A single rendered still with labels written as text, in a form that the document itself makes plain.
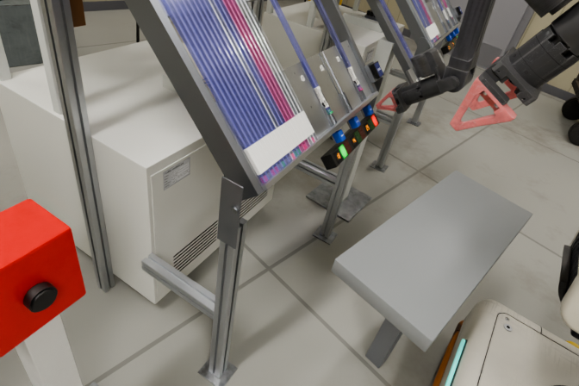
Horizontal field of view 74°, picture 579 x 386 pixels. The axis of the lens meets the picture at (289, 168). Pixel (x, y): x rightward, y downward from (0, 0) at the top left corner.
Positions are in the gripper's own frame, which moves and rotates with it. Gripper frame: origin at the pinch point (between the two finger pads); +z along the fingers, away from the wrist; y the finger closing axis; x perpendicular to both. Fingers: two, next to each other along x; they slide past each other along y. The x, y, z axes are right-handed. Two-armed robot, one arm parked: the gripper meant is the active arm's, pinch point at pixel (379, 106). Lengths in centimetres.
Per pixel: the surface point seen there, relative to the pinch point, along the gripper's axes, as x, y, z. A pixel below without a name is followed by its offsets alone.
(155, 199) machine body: -8, 59, 40
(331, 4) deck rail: -34.1, -8.2, 4.9
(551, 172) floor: 114, -163, -13
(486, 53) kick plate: 56, -348, 35
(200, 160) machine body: -11, 41, 38
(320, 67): -18.8, 14.5, 4.3
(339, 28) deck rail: -26.5, -8.0, 5.8
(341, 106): -6.3, 13.7, 4.0
